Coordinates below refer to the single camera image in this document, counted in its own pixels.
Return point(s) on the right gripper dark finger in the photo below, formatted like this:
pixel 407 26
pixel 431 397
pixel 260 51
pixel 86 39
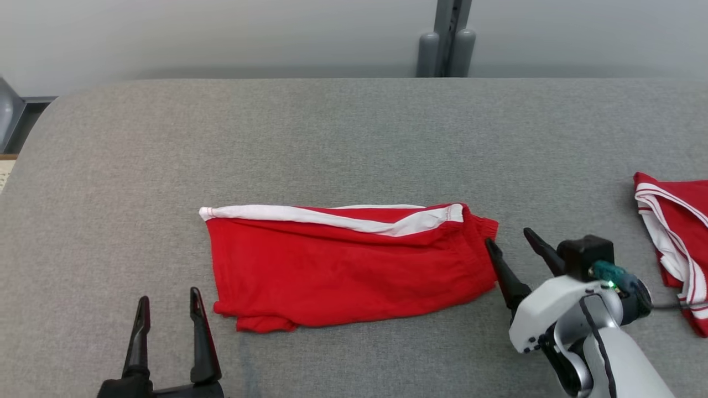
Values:
pixel 509 284
pixel 547 254

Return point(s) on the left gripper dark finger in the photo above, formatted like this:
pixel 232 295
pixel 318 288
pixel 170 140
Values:
pixel 137 354
pixel 203 359

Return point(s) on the beige perforated plastic basket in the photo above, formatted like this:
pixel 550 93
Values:
pixel 5 174

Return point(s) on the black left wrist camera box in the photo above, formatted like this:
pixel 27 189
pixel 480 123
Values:
pixel 124 389

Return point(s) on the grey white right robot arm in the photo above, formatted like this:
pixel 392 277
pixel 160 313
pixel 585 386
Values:
pixel 625 359

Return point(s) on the red shirt with white sleeves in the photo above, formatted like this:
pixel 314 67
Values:
pixel 686 210

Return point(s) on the grey vertical metal post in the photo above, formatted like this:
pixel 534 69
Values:
pixel 452 27

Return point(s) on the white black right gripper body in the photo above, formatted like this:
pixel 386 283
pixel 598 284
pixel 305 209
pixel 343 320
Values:
pixel 539 315

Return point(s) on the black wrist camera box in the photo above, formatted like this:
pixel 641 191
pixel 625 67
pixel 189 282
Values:
pixel 586 254
pixel 124 389

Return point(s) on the grey metal frame leg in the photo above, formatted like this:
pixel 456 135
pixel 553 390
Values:
pixel 8 116

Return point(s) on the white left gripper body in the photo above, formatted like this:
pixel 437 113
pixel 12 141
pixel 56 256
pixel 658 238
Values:
pixel 188 392

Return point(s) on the grey cylindrical post bumper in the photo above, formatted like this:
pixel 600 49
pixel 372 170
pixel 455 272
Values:
pixel 462 52
pixel 427 55

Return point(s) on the red shorts with white stripe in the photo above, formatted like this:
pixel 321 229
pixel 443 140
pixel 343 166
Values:
pixel 343 276

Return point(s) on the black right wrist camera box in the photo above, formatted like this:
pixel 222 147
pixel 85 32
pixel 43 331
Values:
pixel 586 254

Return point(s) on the teal right camera connector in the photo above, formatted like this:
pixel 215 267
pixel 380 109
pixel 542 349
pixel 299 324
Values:
pixel 608 272

